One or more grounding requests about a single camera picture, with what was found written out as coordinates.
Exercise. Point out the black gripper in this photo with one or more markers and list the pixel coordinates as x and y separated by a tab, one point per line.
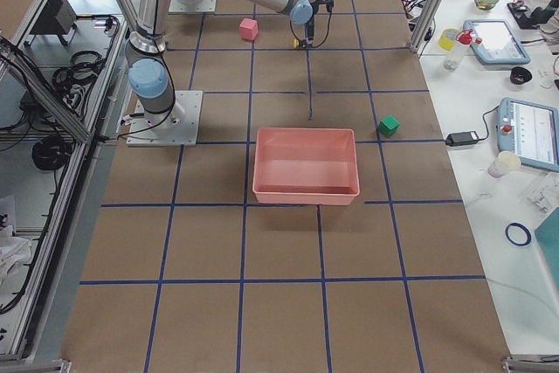
309	23

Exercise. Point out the pink cube centre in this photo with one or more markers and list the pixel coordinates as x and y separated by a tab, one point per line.
248	29

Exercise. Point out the green cube near gripper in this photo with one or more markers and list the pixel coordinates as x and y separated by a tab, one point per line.
388	126

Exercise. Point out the pink plastic tray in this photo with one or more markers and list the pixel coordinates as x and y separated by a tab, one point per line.
305	166

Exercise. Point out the teach pendant far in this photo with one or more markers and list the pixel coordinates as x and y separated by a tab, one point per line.
499	45

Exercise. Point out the teach pendant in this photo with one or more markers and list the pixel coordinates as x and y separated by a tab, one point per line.
499	45
530	131

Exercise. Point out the black power adapter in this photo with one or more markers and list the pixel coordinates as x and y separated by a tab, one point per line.
458	139

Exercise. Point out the teach pendant near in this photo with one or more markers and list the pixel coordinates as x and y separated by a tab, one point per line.
530	131

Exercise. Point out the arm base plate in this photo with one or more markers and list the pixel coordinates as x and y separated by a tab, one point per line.
192	7
180	128

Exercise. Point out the aluminium frame post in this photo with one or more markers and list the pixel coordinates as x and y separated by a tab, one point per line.
432	2

